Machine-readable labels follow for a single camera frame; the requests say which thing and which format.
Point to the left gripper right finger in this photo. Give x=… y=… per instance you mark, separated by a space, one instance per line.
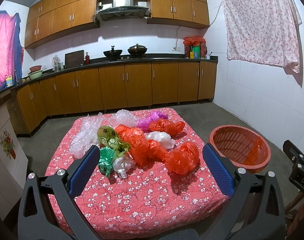
x=255 y=207

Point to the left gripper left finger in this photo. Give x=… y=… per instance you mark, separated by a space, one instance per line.
x=37 y=220

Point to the dark green plastic bag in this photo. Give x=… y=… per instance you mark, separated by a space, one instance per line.
x=105 y=164

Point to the clear bubble wrap sheet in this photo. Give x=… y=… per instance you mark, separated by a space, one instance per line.
x=86 y=136

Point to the small white plastic bag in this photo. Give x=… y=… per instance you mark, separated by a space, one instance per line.
x=122 y=165

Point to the olive green paw bag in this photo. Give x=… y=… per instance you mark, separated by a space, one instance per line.
x=110 y=138

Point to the large orange plastic bag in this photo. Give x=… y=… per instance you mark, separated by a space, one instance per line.
x=143 y=151

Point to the small red plastic bag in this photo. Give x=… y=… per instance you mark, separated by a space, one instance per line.
x=164 y=125

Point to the flower decorated panel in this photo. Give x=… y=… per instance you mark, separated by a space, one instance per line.
x=13 y=165

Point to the red plastic basket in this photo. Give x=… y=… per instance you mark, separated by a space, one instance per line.
x=244 y=147

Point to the magenta plastic bag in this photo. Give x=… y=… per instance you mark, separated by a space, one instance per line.
x=143 y=123

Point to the lower wooden cabinets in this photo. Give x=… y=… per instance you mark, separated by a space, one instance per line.
x=111 y=87

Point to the wooden cabinets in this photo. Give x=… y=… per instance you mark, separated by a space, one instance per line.
x=111 y=87
x=51 y=19

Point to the yellow sponge pack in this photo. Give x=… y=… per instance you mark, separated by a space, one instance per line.
x=9 y=81

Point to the stacked bowls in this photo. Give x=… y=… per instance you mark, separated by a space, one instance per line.
x=35 y=72

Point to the glass jar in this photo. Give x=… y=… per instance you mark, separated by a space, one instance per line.
x=57 y=64

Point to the dark cutting board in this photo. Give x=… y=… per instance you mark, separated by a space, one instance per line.
x=74 y=59

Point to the red bottle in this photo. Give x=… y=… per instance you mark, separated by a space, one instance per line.
x=87 y=58

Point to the pink floral hanging cloth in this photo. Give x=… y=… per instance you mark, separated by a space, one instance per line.
x=263 y=32

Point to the pink blue window curtain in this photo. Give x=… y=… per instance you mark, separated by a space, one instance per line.
x=11 y=51

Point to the green canister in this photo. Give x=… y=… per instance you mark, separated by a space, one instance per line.
x=196 y=52

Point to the black wok left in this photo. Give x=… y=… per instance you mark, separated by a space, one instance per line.
x=113 y=54

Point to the black countertop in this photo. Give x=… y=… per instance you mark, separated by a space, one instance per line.
x=102 y=62

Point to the red bag covered appliance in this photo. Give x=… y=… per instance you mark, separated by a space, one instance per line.
x=190 y=41

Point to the black lidded wok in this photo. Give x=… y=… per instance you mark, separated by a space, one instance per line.
x=137 y=51

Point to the upper wooden cabinets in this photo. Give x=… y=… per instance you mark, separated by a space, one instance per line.
x=51 y=19

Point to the steel range hood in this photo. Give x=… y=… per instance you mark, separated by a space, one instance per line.
x=108 y=10

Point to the wall power outlet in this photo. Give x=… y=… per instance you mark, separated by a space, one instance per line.
x=176 y=48

